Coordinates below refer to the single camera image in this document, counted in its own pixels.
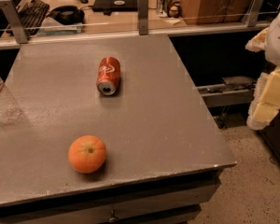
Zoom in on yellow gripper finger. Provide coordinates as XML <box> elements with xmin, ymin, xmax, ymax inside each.
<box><xmin>246</xmin><ymin>67</ymin><xmax>280</xmax><ymax>130</ymax></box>
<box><xmin>245</xmin><ymin>28</ymin><xmax>269</xmax><ymax>52</ymax></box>

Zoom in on red coke can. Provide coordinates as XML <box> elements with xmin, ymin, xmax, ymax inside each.
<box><xmin>96</xmin><ymin>57</ymin><xmax>120</xmax><ymax>95</ymax></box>

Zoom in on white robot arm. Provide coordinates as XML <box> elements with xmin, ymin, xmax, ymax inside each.
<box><xmin>245</xmin><ymin>12</ymin><xmax>280</xmax><ymax>130</ymax></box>

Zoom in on green drink can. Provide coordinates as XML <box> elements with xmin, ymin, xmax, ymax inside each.
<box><xmin>163</xmin><ymin>0</ymin><xmax>172</xmax><ymax>14</ymax></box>

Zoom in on silver drink can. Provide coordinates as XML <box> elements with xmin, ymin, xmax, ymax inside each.
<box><xmin>157</xmin><ymin>0</ymin><xmax>165</xmax><ymax>16</ymax></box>

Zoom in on clear plastic water bottle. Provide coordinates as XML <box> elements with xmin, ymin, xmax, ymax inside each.
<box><xmin>0</xmin><ymin>77</ymin><xmax>25</xmax><ymax>125</ymax></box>

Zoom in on brown cardboard box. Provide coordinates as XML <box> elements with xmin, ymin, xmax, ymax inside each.
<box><xmin>180</xmin><ymin>0</ymin><xmax>251</xmax><ymax>25</ymax></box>

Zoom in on small round brown object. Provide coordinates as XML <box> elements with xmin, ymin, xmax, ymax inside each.
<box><xmin>168</xmin><ymin>6</ymin><xmax>179</xmax><ymax>18</ymax></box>

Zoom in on black laptop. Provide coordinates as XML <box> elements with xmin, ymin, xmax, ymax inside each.
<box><xmin>92</xmin><ymin>0</ymin><xmax>137</xmax><ymax>12</ymax></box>

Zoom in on black headphones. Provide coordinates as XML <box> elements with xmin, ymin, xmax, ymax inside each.
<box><xmin>49</xmin><ymin>6</ymin><xmax>85</xmax><ymax>25</ymax></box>

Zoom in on orange fruit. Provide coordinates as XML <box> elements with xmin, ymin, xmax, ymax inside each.
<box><xmin>68</xmin><ymin>135</ymin><xmax>106</xmax><ymax>174</ymax></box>

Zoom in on black keyboard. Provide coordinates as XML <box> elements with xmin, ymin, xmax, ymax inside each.
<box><xmin>16</xmin><ymin>0</ymin><xmax>49</xmax><ymax>35</ymax></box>

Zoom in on right metal rail bracket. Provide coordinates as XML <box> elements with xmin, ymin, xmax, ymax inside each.
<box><xmin>245</xmin><ymin>0</ymin><xmax>264</xmax><ymax>27</ymax></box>

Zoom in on metal rail bracket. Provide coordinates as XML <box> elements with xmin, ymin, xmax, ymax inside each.
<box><xmin>137</xmin><ymin>0</ymin><xmax>148</xmax><ymax>35</ymax></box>
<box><xmin>245</xmin><ymin>0</ymin><xmax>264</xmax><ymax>27</ymax></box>
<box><xmin>0</xmin><ymin>0</ymin><xmax>29</xmax><ymax>44</ymax></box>

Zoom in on middle metal rail bracket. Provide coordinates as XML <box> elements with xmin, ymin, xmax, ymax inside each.
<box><xmin>137</xmin><ymin>0</ymin><xmax>148</xmax><ymax>35</ymax></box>

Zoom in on drawer with metal handle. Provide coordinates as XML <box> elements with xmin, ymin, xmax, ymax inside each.
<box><xmin>0</xmin><ymin>179</ymin><xmax>220</xmax><ymax>224</ymax></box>

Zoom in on left metal rail bracket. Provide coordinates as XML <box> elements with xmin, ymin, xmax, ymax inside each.
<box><xmin>0</xmin><ymin>0</ymin><xmax>29</xmax><ymax>44</ymax></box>

